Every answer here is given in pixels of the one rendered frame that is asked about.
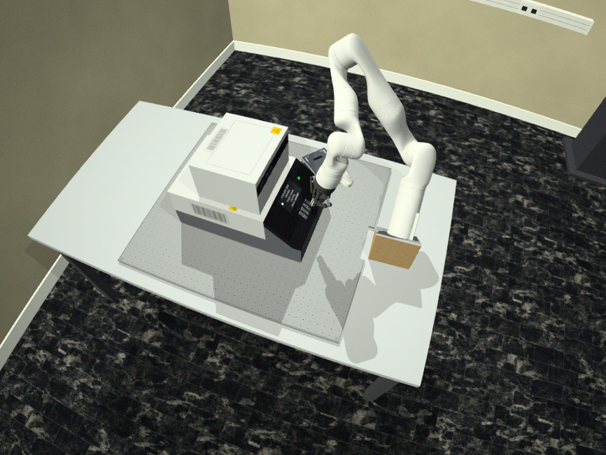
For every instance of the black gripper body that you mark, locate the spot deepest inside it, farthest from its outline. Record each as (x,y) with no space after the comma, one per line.
(324,192)

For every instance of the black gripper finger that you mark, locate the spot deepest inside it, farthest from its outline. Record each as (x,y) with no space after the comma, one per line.
(313,190)
(318,202)

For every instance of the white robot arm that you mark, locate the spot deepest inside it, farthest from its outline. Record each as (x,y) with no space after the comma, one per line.
(421,157)

